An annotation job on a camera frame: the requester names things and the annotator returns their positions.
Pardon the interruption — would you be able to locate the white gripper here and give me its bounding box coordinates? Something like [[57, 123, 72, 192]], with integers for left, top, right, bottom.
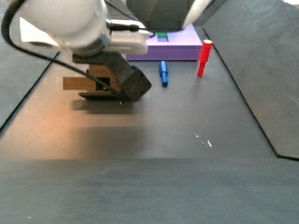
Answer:
[[20, 18, 149, 55]]

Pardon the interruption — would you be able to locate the brown T-shaped block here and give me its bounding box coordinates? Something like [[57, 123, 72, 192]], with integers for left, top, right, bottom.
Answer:
[[62, 64, 120, 92]]

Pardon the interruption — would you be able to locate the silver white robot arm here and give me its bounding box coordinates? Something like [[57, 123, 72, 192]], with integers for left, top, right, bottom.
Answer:
[[0, 0, 213, 56]]

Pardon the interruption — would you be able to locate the green U-shaped block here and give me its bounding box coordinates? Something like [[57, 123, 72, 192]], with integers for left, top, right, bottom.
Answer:
[[156, 32, 168, 42]]

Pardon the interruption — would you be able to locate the blue cylindrical peg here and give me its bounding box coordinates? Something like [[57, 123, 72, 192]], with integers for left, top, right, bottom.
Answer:
[[159, 60, 168, 88]]

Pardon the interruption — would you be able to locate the purple square base block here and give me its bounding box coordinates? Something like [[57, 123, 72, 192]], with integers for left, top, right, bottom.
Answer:
[[125, 24, 201, 61]]

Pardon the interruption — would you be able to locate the red cylindrical peg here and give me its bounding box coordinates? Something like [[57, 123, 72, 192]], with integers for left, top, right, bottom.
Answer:
[[197, 39, 212, 77]]

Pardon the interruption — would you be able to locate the black camera cable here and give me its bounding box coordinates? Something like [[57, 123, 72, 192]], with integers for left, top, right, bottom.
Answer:
[[0, 0, 141, 95]]

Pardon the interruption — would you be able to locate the black angle bracket fixture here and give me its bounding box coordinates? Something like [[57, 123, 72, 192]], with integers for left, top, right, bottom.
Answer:
[[78, 92, 128, 102]]

